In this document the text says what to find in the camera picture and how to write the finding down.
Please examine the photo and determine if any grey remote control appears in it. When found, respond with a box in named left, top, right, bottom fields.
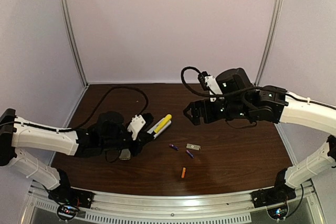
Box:
left=119, top=149, right=132, bottom=161

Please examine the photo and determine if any white remote control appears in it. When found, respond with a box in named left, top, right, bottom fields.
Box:
left=147, top=118, right=172, bottom=139

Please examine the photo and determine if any yellow handled screwdriver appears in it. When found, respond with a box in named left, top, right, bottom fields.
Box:
left=153, top=114, right=172, bottom=134

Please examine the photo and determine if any grey battery cover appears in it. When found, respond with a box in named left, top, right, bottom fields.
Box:
left=186, top=143, right=201, bottom=151

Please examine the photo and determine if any purple battery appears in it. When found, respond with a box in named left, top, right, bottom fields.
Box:
left=169, top=144, right=179, bottom=151
left=186, top=150, right=194, bottom=158

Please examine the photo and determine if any orange battery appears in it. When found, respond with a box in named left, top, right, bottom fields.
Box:
left=181, top=167, right=186, bottom=178

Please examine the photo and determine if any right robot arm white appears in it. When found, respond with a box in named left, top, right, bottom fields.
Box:
left=181, top=66, right=335, bottom=190

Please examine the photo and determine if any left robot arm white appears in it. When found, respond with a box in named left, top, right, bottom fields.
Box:
left=1, top=109, right=158, bottom=191

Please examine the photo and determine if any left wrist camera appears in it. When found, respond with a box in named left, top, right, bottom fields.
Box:
left=127, top=113, right=154, bottom=141

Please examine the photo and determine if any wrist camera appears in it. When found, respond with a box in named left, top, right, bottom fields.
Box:
left=197, top=71, right=224, bottom=102
left=127, top=113, right=154, bottom=141

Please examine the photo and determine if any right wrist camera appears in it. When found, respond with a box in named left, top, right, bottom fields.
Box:
left=197, top=71, right=224, bottom=102

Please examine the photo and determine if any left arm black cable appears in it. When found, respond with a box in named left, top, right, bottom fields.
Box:
left=0, top=85, right=149, bottom=133

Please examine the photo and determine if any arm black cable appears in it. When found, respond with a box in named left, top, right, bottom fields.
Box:
left=0, top=85, right=149, bottom=133
left=181, top=66, right=336, bottom=109

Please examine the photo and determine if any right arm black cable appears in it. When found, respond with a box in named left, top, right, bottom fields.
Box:
left=181, top=66, right=336, bottom=109

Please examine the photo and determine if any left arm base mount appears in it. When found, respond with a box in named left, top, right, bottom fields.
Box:
left=47, top=188, right=94, bottom=209

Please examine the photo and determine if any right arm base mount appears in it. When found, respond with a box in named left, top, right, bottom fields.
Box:
left=250, top=185, right=296, bottom=208

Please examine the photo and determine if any aluminium front rail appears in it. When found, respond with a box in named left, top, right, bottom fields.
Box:
left=18, top=186, right=326, bottom=223

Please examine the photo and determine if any right aluminium frame post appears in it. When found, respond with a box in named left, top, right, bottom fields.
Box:
left=255, top=0, right=284, bottom=86

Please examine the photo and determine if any aluminium frame post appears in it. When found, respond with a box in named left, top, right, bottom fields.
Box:
left=60, top=0, right=88, bottom=88
left=255, top=0, right=284, bottom=86

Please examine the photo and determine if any left aluminium frame post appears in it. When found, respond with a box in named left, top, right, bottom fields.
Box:
left=60, top=0, right=88, bottom=88

